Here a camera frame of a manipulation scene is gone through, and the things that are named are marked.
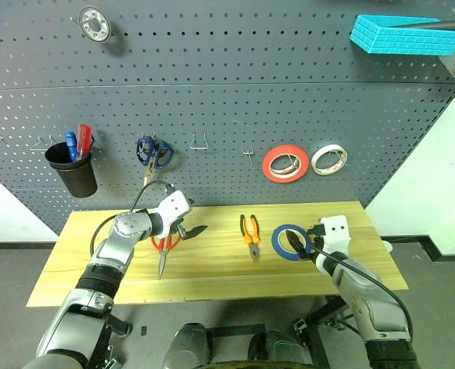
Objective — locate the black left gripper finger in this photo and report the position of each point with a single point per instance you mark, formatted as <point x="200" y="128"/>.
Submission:
<point x="198" y="230"/>
<point x="189" y="237"/>

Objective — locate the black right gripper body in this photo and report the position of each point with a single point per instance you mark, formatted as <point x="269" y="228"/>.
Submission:
<point x="316" y="239"/>

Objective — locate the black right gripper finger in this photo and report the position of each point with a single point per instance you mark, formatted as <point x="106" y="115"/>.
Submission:
<point x="299" y="253"/>
<point x="301" y="243"/>

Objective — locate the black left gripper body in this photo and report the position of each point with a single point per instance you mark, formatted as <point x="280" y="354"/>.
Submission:
<point x="179" y="227"/>

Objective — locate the blue tape roll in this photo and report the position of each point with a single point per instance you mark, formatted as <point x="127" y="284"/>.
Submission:
<point x="276" y="240"/>

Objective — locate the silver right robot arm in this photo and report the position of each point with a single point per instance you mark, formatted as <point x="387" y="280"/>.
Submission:
<point x="369" y="303"/>

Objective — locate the grey pegboard wall panel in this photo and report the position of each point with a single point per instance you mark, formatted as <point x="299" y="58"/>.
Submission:
<point x="227" y="96"/>

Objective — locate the small white object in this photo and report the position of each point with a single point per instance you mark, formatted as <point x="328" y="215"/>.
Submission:
<point x="388" y="246"/>

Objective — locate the white tape roll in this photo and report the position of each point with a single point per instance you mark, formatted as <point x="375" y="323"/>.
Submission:
<point x="316" y="163"/>

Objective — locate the red tape roll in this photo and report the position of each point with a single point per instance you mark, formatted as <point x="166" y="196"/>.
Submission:
<point x="266" y="166"/>

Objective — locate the dark rounded shape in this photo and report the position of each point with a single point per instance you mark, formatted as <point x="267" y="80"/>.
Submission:
<point x="189" y="342"/>
<point x="277" y="346"/>

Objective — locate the black plastic cup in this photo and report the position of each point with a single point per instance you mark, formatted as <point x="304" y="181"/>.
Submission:
<point x="77" y="180"/>

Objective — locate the cyan brick-patterned foam block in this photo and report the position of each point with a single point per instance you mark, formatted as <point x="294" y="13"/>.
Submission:
<point x="404" y="40"/>

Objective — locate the silver round metal disc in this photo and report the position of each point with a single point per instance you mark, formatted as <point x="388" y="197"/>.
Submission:
<point x="82" y="23"/>

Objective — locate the black rod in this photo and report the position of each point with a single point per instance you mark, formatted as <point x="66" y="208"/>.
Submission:
<point x="442" y="24"/>

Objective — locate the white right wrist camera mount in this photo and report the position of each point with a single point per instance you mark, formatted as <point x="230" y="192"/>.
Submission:
<point x="337" y="238"/>

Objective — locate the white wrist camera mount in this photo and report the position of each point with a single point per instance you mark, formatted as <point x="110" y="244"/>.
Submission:
<point x="175" y="203"/>
<point x="337" y="238"/>

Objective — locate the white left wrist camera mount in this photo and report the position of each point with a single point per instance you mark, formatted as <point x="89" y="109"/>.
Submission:
<point x="175" y="203"/>

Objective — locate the black table frame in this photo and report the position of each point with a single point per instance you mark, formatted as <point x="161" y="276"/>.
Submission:
<point x="327" y="311"/>

